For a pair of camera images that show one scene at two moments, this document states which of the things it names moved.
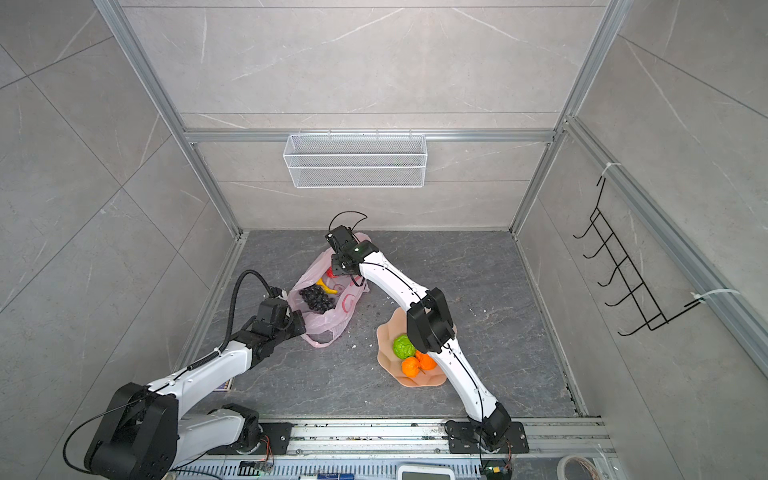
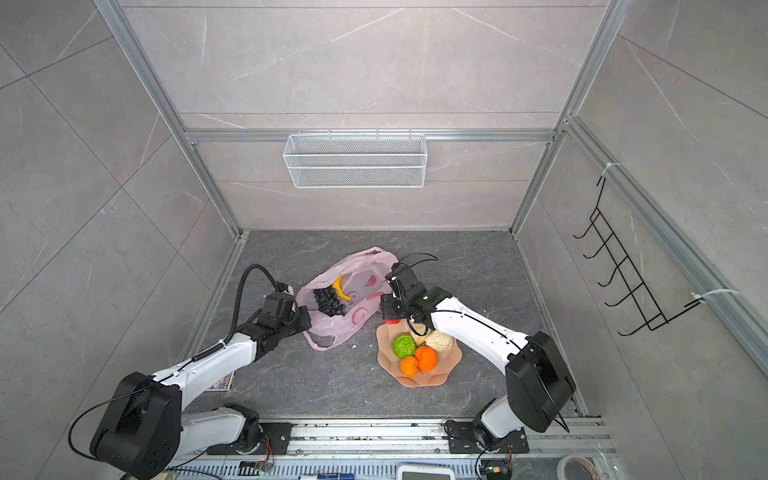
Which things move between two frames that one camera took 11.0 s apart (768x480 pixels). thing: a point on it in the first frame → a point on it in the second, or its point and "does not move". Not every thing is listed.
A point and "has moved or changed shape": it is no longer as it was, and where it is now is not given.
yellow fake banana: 326,288 → 337,286
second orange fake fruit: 425,361 does not move
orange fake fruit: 410,366 does not move
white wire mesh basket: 356,161 does not move
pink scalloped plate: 391,363 does not move
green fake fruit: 403,347 does not move
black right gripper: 336,265 → 387,310
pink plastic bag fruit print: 323,329 has moved or changed shape
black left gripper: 296,317 does not move
